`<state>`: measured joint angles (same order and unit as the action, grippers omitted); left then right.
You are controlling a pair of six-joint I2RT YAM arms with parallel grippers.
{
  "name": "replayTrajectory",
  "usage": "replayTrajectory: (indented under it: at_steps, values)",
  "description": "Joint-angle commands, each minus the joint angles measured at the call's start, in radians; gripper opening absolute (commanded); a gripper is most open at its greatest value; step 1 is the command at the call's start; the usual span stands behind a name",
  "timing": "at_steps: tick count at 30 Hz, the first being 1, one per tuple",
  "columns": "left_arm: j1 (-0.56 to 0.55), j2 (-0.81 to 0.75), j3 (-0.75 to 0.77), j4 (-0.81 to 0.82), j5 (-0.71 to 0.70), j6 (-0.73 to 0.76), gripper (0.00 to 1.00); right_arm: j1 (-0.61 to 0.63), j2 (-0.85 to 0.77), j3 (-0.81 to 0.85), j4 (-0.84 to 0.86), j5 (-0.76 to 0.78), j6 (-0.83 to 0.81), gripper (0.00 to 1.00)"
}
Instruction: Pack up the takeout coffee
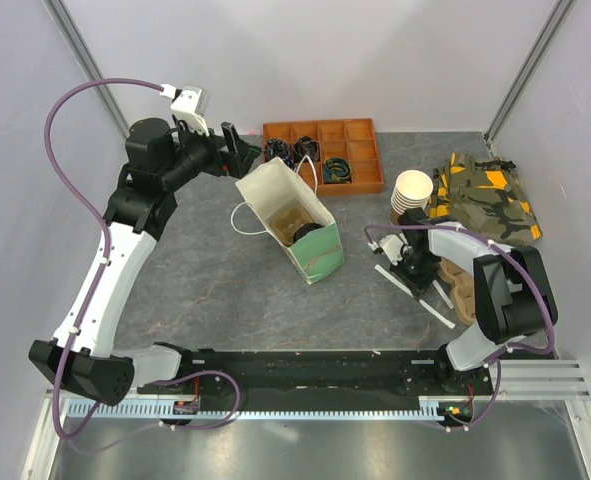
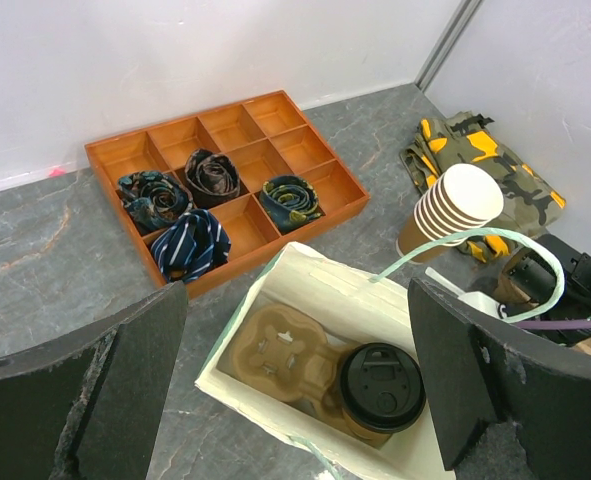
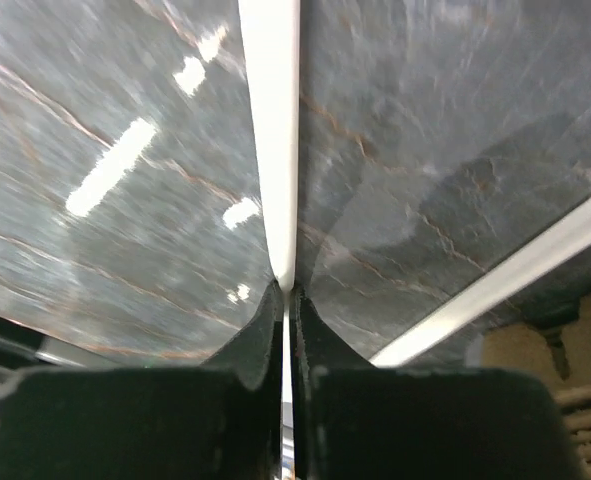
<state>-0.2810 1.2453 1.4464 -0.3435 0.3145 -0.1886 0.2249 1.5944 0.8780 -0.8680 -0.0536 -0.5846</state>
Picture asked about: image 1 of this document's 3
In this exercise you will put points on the brown rolled tie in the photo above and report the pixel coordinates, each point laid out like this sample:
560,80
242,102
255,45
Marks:
306,146

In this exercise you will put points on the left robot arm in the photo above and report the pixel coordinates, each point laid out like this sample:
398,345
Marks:
80,357

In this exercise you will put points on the orange wooden compartment tray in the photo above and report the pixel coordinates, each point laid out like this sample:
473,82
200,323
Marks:
351,139

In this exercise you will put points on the camouflage cloth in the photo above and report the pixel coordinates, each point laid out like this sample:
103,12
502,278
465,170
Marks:
486,197

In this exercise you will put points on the dark rolled tie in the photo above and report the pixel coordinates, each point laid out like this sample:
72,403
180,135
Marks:
275,147

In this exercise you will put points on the green printed paper bag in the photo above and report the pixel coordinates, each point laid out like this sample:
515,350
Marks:
272,187

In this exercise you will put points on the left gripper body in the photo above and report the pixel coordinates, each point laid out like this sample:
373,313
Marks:
220,162

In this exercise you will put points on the cardboard cup carrier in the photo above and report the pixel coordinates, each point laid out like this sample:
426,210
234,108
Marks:
288,221
461,291

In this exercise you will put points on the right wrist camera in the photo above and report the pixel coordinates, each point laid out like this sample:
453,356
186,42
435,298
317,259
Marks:
393,246

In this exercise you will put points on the stack of paper cups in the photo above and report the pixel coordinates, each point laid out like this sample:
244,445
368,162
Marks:
412,189

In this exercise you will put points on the slotted cable duct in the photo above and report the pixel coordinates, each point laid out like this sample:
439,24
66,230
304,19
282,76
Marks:
167,407

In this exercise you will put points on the white straw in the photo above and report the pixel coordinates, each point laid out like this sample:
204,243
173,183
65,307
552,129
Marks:
445,297
391,278

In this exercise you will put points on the black plastic cup lid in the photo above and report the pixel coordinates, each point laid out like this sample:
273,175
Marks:
304,230

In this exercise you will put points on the green yellow rolled tie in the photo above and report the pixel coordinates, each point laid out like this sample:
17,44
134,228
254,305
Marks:
336,170

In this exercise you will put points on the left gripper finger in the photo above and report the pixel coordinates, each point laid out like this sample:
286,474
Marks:
231,137
242,158

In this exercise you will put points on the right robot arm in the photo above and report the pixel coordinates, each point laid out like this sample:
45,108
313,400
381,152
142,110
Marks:
514,305

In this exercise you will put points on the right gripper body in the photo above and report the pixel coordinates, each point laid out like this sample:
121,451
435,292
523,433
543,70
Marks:
416,270

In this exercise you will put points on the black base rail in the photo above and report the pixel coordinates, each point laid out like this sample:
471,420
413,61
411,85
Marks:
319,381

